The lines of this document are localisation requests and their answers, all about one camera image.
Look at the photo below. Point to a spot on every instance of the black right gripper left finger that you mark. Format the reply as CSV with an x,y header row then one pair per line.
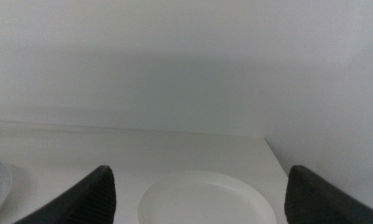
x,y
87,202

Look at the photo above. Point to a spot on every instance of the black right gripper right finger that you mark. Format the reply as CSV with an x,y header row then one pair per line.
x,y
314,202

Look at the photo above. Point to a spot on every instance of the white shallow bowl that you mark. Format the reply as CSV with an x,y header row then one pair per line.
x,y
205,202

